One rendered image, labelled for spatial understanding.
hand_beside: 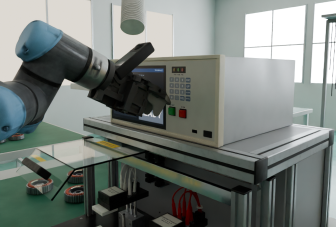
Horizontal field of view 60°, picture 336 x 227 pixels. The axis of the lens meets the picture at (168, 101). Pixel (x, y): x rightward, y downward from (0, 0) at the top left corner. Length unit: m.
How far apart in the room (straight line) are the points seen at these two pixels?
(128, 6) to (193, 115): 1.41
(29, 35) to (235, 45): 7.76
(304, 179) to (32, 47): 0.70
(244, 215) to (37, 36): 0.49
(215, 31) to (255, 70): 7.85
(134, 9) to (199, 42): 6.16
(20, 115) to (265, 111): 0.61
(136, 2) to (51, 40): 1.54
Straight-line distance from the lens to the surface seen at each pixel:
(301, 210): 0.88
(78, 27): 5.88
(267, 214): 0.71
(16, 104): 0.43
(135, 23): 1.97
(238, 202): 0.62
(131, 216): 1.00
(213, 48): 8.53
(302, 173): 0.83
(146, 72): 0.81
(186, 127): 0.72
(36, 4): 5.64
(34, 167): 0.77
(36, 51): 0.53
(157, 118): 0.79
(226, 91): 0.67
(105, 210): 0.92
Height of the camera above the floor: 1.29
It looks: 6 degrees down
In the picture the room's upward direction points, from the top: straight up
